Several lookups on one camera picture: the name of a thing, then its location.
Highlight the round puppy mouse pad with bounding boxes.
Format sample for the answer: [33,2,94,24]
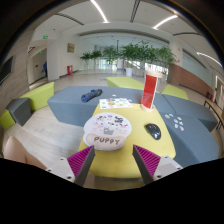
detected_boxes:
[83,112,132,151]

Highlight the wooden chair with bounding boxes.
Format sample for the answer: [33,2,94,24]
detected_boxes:
[204,99,224,130]

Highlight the dark blue folded cloth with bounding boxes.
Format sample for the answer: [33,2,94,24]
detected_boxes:
[81,89,103,103]

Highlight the lime green ottoman right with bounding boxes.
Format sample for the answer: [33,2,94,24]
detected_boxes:
[162,84,188,100]

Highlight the black wall screen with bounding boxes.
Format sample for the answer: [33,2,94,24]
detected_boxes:
[0,56,14,85]

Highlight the lime green ottoman centre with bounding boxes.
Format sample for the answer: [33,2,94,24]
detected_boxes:
[106,77,144,90]

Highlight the white sticker sheet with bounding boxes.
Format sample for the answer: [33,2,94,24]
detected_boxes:
[99,98,131,109]

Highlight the lime green ottoman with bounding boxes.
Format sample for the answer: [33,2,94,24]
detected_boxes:
[162,84,188,100]
[106,77,144,90]

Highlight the dark grey cube stool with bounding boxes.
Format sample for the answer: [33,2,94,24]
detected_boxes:
[6,98,31,126]

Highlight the grey modular sofa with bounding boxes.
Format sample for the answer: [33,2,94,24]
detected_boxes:
[48,86,219,167]

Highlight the potted plant white planter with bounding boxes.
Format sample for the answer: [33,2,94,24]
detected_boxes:
[120,43,139,77]

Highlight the person's knee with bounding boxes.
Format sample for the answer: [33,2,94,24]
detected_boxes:
[3,136,46,170]

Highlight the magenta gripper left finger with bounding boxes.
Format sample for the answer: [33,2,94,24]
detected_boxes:
[45,144,96,188]

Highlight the yellow-green round table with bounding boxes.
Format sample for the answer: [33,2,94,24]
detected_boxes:
[79,103,176,178]

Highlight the black computer mouse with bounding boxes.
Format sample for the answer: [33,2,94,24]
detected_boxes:
[145,123,161,140]

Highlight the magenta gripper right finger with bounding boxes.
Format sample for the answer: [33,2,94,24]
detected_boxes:
[133,145,182,185]

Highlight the red fire extinguisher box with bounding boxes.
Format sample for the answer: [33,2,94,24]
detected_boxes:
[67,65,73,75]

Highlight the lime green bench left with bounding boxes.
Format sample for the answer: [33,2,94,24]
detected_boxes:
[0,82,55,130]

